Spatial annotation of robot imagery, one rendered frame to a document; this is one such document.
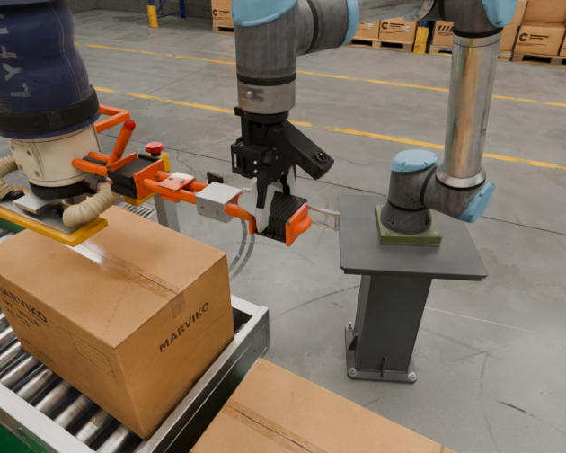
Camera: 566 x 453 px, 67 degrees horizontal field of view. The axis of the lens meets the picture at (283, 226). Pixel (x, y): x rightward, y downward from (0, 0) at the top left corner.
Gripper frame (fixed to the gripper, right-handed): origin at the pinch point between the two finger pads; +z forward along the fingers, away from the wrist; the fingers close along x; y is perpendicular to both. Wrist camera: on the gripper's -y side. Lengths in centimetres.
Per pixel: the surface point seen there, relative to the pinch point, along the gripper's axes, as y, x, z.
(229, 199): 9.6, 1.7, -1.6
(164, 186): 23.8, 3.8, -1.2
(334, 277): 34, -125, 127
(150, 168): 30.2, 0.9, -2.2
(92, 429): 46, 25, 74
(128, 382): 30, 20, 47
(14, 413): 65, 34, 69
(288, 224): -4.7, 4.5, -2.5
